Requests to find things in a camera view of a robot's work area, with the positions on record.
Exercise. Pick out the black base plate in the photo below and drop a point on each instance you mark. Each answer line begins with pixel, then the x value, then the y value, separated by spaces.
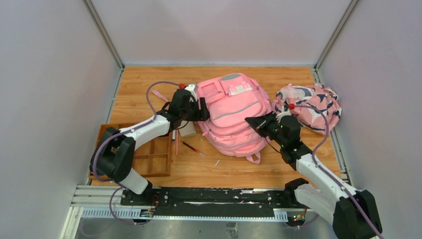
pixel 213 202

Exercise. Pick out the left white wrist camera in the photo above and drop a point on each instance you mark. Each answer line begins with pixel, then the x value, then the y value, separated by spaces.
pixel 193 89

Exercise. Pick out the pink patterned cloth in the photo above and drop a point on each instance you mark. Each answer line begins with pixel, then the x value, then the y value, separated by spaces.
pixel 315 106

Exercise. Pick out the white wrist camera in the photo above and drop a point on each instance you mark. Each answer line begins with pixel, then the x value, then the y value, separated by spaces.
pixel 279 116
pixel 193 89

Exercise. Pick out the wooden compartment tray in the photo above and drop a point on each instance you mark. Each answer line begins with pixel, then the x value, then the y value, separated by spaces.
pixel 154 158

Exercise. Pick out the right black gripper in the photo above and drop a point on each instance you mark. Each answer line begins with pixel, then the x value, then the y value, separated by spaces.
pixel 260 123

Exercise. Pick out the red pen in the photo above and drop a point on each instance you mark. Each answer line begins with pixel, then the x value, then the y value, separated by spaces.
pixel 193 149

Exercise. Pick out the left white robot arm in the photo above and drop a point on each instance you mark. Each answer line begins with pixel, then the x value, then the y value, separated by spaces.
pixel 114 154

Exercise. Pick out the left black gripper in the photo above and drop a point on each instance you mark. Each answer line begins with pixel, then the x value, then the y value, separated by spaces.
pixel 199 109

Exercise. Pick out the pink pencil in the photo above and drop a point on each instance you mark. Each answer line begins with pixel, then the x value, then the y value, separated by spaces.
pixel 176 142

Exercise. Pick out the pink student backpack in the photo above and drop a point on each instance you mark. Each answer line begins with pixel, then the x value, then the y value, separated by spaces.
pixel 230 99

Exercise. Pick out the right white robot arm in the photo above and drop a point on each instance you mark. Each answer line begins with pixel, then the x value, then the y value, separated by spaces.
pixel 352 213

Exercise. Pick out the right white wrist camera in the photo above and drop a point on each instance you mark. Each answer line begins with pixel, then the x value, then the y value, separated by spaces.
pixel 279 116

